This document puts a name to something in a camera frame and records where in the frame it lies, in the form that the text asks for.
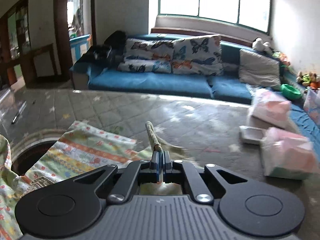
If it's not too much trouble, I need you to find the colourful patterned children's garment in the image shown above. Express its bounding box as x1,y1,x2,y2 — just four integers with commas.
0,120,190,240

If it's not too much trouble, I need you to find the white flat tray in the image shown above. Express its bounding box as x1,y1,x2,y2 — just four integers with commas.
239,126,266,145

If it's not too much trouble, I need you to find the blue corner sofa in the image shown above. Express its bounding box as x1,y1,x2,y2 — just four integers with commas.
69,32,320,140

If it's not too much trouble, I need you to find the lower butterfly print pillow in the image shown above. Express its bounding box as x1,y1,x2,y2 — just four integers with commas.
117,38,174,74

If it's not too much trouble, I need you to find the near pink packaged bundle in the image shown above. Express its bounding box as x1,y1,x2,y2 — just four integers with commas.
260,127,319,180

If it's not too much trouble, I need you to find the pink packaged bundle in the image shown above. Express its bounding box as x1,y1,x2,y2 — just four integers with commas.
246,88,298,132
260,127,319,180

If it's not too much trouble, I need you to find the far pink packaged bundle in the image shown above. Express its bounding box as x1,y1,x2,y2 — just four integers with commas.
246,88,298,132

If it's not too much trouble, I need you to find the upright butterfly print pillow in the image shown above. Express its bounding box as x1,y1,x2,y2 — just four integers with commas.
171,35,223,76

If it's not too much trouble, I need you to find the black clothing pile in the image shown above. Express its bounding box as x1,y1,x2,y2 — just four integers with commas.
77,30,127,67

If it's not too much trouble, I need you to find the round black table inset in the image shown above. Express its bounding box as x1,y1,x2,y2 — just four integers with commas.
11,140,56,176

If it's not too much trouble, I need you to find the grey square cushion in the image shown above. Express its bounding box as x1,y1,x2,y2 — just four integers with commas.
239,49,281,90

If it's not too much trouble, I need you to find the light blue cabinet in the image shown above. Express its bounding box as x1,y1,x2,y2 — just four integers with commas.
69,34,91,64

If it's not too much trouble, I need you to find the green plastic bowl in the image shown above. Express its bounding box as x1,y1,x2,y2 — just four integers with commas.
281,84,302,101

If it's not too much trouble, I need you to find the black marker pen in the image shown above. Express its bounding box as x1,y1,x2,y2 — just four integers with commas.
11,101,27,125

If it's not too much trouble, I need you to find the white plush toy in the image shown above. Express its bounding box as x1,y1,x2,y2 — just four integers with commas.
252,37,273,53

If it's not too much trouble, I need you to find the dark wooden cabinet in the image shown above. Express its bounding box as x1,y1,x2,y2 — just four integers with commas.
1,0,59,87

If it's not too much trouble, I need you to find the colourful plush toy pile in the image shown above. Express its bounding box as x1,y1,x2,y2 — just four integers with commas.
296,71,319,90

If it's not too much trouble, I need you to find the green framed window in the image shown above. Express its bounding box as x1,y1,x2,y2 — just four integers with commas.
158,0,271,34

